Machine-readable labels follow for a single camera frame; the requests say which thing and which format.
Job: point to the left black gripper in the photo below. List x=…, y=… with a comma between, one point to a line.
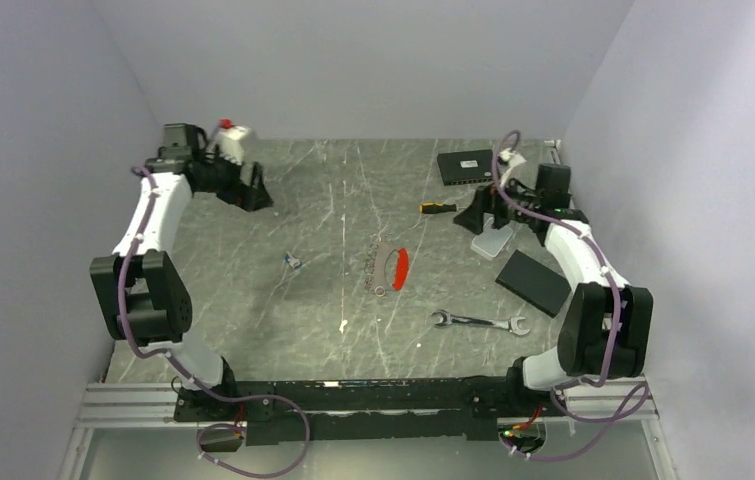
x=249, y=197

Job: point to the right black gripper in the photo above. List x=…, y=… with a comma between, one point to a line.
x=486, y=199

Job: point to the blue tagged key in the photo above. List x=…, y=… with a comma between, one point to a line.
x=292, y=261

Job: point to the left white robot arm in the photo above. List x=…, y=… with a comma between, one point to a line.
x=142, y=297

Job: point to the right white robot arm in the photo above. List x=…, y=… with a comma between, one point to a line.
x=605, y=330

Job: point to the yellow black screwdriver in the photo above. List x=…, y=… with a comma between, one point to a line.
x=432, y=208

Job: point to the black box device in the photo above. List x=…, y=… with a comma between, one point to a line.
x=465, y=167

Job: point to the black flat plate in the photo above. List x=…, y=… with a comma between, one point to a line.
x=535, y=283

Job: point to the silver combination wrench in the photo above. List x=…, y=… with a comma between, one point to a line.
x=515, y=325

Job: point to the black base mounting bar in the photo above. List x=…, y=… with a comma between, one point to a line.
x=473, y=407

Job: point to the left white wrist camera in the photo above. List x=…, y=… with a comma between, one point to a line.
x=232, y=141

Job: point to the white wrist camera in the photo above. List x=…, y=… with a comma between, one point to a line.
x=232, y=141
x=510, y=163

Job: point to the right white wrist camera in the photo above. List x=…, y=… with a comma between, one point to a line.
x=510, y=163

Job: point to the aluminium frame rail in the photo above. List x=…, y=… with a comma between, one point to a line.
x=150, y=405

